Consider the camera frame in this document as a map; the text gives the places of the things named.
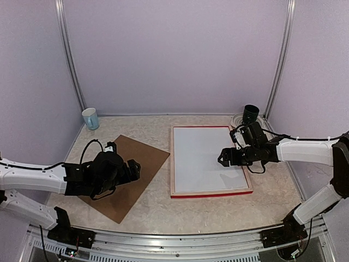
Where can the light blue mug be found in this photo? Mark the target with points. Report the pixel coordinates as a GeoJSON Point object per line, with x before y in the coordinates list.
{"type": "Point", "coordinates": [90, 118]}

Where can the white patterned plate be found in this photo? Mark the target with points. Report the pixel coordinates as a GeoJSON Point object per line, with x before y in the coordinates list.
{"type": "Point", "coordinates": [237, 120]}

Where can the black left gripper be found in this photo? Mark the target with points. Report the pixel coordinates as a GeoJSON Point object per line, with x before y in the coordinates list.
{"type": "Point", "coordinates": [134, 173]}

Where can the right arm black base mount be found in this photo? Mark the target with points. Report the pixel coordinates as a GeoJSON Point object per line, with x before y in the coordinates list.
{"type": "Point", "coordinates": [280, 236]}

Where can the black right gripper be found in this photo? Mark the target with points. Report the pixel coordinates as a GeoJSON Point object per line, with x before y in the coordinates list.
{"type": "Point", "coordinates": [225, 153]}

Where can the brown backing cardboard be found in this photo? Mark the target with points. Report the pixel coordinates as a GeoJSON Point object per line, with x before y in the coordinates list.
{"type": "Point", "coordinates": [143, 162]}

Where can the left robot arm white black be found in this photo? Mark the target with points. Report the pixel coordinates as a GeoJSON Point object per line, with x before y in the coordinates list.
{"type": "Point", "coordinates": [63, 178]}

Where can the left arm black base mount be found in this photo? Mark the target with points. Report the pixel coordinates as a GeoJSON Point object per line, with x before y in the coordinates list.
{"type": "Point", "coordinates": [73, 236]}

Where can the left aluminium corner post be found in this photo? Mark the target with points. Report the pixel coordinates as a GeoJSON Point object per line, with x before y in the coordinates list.
{"type": "Point", "coordinates": [63, 28]}

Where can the red wooden picture frame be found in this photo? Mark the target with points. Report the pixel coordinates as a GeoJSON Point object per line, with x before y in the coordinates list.
{"type": "Point", "coordinates": [171, 163]}

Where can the aluminium corner post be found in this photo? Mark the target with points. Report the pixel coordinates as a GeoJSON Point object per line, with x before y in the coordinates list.
{"type": "Point", "coordinates": [63, 28]}
{"type": "Point", "coordinates": [291, 6]}

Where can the dark green cup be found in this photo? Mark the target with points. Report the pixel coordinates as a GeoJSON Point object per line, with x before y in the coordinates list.
{"type": "Point", "coordinates": [250, 114]}

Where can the aluminium front rail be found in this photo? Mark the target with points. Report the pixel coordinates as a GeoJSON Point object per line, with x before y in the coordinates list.
{"type": "Point", "coordinates": [245, 245]}

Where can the right aluminium corner post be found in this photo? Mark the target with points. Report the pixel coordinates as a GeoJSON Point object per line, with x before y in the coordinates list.
{"type": "Point", "coordinates": [291, 6]}

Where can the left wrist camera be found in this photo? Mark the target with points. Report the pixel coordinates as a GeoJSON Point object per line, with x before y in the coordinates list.
{"type": "Point", "coordinates": [110, 147]}

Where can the cat photo print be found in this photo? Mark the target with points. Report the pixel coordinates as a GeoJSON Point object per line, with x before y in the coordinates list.
{"type": "Point", "coordinates": [207, 158]}

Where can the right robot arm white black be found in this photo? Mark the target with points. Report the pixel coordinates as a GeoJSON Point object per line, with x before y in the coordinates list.
{"type": "Point", "coordinates": [254, 146]}

